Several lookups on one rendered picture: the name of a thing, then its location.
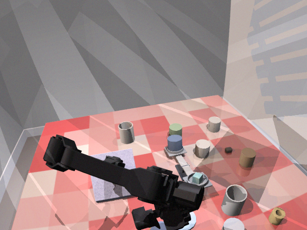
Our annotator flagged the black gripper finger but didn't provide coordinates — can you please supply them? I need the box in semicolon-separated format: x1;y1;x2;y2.
146;209;161;229

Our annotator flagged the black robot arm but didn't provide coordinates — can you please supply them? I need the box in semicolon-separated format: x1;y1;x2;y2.
43;135;204;230

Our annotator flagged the small grey pebble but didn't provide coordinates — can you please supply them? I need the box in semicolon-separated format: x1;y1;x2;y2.
225;147;232;153

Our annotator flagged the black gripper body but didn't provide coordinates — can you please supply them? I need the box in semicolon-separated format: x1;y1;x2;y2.
132;205;195;230

